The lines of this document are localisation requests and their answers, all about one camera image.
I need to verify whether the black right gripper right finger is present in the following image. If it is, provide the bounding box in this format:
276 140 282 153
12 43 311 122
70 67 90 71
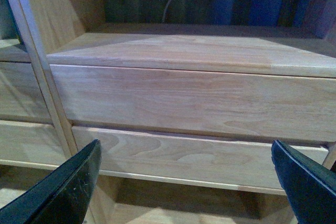
271 140 335 223

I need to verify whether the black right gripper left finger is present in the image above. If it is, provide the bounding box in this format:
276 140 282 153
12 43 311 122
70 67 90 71
1 140 101 223

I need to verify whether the light wooden bookshelf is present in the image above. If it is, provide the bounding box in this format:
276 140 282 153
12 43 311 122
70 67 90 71
1 0 335 223

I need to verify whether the teal hardcover book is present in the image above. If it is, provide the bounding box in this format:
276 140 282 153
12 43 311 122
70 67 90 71
0 0 23 44

